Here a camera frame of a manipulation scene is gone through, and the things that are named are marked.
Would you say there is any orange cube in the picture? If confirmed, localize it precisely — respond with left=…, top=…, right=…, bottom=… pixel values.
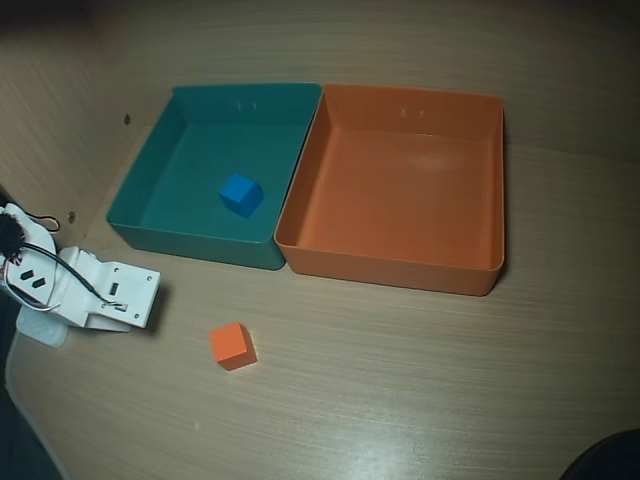
left=208, top=321, right=258, bottom=372

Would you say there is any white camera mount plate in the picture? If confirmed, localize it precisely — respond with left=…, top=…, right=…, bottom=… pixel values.
left=87, top=259, right=162, bottom=330

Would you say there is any red white gripper servo wire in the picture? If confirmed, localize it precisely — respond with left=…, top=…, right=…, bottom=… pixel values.
left=0, top=255, right=57, bottom=316

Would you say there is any thin arm servo wire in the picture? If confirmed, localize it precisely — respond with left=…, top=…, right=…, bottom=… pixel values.
left=23, top=211, right=62, bottom=235

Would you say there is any blue cube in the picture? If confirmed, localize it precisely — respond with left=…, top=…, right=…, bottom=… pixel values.
left=217, top=173, right=265, bottom=220

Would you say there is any thick black camera cable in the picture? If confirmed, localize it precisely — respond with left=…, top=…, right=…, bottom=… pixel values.
left=19, top=242, right=129, bottom=309

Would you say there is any teal plastic box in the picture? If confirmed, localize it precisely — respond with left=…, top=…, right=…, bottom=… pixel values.
left=105, top=82, right=323, bottom=272

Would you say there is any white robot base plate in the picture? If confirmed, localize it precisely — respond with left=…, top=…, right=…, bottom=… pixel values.
left=16, top=308, right=70, bottom=349

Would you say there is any orange plastic box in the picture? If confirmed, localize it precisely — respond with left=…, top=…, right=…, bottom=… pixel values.
left=273, top=82, right=506, bottom=297

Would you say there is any dark round object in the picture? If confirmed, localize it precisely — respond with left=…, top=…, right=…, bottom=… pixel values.
left=562, top=429, right=640, bottom=480

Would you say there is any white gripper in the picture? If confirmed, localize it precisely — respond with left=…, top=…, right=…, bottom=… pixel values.
left=51, top=244, right=134, bottom=335

